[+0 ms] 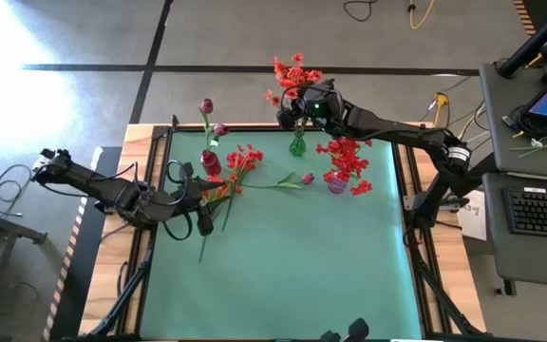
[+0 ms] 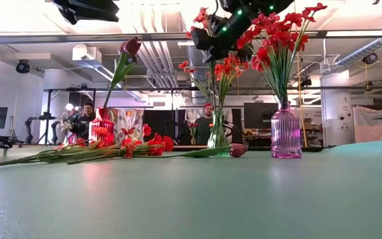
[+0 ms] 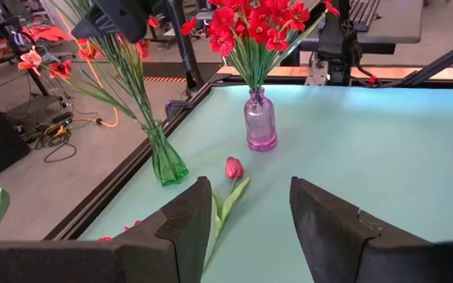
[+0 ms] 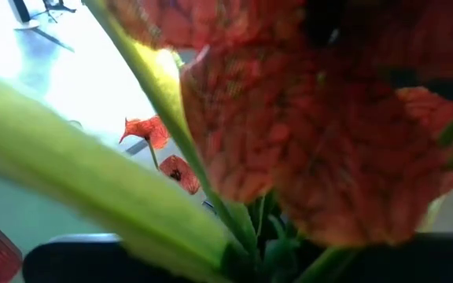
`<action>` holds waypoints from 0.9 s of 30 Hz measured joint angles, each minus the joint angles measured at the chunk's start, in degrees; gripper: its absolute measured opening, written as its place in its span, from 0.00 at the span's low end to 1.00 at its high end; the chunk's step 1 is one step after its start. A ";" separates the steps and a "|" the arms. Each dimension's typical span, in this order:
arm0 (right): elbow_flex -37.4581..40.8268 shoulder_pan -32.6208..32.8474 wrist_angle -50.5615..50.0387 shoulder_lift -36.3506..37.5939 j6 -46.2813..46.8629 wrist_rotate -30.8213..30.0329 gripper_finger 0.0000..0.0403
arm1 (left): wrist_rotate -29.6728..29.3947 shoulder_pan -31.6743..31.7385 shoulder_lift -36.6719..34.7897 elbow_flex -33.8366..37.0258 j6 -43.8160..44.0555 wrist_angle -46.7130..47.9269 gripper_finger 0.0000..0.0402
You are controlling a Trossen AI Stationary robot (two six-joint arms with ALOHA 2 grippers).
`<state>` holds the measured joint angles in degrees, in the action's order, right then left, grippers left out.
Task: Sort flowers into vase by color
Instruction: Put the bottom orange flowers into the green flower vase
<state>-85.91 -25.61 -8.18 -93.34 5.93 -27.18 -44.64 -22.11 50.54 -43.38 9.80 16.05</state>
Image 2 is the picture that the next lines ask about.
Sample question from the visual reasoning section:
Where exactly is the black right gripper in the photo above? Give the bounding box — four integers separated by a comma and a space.
190, 6, 255, 64

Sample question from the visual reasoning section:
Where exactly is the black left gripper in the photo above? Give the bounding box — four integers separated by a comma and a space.
52, 0, 120, 25

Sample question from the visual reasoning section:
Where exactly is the small-bloom orange flower bunch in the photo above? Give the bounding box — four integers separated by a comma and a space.
178, 54, 251, 114

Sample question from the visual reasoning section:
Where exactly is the green glass vase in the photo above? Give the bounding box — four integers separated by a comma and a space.
206, 109, 231, 157

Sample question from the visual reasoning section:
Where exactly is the red flower in vase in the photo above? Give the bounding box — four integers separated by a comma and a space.
187, 122, 199, 145

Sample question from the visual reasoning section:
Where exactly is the purple ribbed glass vase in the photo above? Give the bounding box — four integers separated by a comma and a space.
270, 101, 303, 159

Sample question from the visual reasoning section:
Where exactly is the red ribbed glass vase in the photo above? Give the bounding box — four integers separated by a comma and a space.
88, 106, 115, 149

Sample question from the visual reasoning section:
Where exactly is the white ceiling box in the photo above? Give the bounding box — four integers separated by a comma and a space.
72, 43, 103, 62

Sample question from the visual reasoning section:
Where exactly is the black monitor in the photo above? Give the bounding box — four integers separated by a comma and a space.
243, 102, 280, 130

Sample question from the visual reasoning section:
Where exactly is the person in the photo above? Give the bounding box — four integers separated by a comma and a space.
194, 102, 216, 145
70, 101, 96, 142

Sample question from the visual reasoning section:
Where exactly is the black backdrop curtain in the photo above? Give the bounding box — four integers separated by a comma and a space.
143, 109, 187, 146

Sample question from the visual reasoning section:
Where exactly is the floral patterned curtain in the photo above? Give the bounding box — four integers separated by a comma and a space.
111, 108, 145, 140

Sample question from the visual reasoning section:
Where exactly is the background white flower bouquet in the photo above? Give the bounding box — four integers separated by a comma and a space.
59, 118, 75, 134

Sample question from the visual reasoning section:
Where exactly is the white cylindrical cabinet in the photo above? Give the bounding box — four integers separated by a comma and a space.
320, 70, 355, 147

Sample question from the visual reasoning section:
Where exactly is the white cloth sheet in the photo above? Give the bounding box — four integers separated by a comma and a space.
352, 105, 382, 142

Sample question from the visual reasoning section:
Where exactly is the silver ventilation duct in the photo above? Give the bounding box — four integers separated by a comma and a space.
186, 44, 219, 107

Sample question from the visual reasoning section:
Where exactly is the yellow hanging cable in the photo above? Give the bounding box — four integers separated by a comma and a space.
294, 49, 308, 147

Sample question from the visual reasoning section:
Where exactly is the black truss frame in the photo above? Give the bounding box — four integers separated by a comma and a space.
42, 85, 382, 140

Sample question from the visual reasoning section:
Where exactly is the white ribbed duct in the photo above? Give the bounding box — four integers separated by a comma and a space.
335, 37, 382, 66

